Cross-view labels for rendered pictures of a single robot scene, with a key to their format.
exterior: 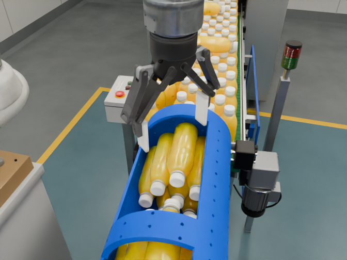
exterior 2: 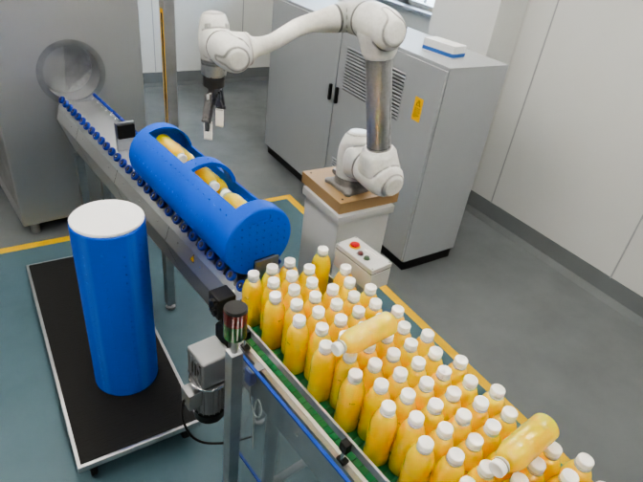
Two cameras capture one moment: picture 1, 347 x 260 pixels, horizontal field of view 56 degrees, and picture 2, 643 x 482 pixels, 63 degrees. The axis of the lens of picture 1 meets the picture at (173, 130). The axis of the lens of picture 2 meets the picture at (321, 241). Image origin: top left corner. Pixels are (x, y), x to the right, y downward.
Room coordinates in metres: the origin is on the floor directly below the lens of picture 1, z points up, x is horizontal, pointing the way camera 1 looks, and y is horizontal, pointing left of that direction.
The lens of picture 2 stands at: (1.98, -1.15, 2.16)
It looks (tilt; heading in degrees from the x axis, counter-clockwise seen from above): 33 degrees down; 128
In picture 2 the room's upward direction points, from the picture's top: 8 degrees clockwise
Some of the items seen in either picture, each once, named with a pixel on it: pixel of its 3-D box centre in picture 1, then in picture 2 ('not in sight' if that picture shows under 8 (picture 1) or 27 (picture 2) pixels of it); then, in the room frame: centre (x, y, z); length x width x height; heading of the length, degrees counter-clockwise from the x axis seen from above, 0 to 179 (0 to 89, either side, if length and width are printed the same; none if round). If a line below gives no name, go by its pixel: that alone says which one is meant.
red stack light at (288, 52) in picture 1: (292, 50); (235, 316); (1.19, -0.47, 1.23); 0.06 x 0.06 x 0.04
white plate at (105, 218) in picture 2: not in sight; (107, 217); (0.26, -0.34, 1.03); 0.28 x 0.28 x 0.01
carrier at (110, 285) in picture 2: not in sight; (118, 304); (0.26, -0.34, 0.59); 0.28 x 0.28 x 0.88
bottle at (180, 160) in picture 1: (182, 152); (239, 207); (0.67, -0.03, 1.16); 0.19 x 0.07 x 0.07; 171
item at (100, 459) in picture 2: not in sight; (102, 341); (-0.08, -0.30, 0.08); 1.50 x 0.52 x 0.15; 165
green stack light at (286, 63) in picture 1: (289, 60); (234, 328); (1.19, -0.47, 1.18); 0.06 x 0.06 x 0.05
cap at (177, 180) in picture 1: (177, 178); not in sight; (0.57, -0.01, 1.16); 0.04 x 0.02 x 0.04; 81
